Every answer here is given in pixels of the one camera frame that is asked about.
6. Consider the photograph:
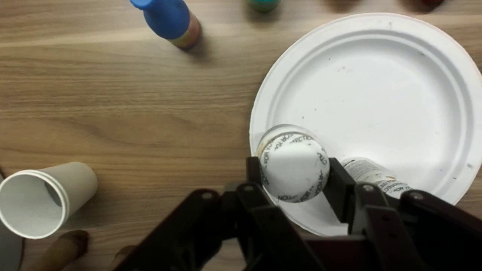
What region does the white bottle with blue label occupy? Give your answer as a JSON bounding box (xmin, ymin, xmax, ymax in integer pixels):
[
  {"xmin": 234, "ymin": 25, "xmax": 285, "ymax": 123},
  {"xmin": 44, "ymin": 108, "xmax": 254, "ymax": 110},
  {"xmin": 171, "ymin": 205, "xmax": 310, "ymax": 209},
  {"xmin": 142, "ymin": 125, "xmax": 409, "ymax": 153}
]
[{"xmin": 255, "ymin": 123, "xmax": 332, "ymax": 205}]

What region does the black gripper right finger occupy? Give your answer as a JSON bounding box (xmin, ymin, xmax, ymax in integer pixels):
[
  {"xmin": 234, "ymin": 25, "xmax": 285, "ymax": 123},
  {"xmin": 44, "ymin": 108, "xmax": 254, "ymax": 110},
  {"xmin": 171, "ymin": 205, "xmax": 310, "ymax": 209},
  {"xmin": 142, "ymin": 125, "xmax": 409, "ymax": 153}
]
[{"xmin": 326, "ymin": 156, "xmax": 482, "ymax": 271}]

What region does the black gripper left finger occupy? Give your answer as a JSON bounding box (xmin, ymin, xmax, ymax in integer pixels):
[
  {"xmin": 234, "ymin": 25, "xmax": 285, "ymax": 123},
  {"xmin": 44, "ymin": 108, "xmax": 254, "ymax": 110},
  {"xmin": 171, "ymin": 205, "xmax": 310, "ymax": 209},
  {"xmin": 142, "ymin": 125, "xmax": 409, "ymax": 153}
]
[{"xmin": 114, "ymin": 155, "xmax": 323, "ymax": 271}]

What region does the white paper cup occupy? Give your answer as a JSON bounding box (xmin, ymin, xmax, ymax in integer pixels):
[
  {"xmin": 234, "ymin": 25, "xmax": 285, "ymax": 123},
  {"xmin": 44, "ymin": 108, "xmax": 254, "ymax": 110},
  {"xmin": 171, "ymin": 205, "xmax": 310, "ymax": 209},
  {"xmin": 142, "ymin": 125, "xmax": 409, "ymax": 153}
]
[{"xmin": 0, "ymin": 159, "xmax": 100, "ymax": 241}]

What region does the blue cap sauce bottle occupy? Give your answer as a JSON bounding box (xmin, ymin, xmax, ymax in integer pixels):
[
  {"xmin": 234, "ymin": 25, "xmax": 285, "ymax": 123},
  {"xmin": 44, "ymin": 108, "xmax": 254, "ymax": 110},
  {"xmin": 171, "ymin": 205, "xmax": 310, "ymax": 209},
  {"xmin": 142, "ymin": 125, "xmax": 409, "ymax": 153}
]
[{"xmin": 129, "ymin": 0, "xmax": 204, "ymax": 51}]

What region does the small white pill bottle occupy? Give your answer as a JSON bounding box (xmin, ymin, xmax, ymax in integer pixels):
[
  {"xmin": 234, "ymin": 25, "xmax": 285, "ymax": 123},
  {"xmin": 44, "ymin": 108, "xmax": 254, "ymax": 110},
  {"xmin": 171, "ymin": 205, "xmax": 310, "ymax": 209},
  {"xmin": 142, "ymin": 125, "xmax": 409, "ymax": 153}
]
[{"xmin": 341, "ymin": 155, "xmax": 415, "ymax": 199}]

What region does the white paper plate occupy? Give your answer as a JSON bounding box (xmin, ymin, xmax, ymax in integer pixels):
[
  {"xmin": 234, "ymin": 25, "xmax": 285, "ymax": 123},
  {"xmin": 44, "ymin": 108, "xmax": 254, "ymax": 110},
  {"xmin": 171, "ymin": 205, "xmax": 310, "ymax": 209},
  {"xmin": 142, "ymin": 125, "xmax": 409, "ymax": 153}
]
[{"xmin": 249, "ymin": 12, "xmax": 482, "ymax": 238}]

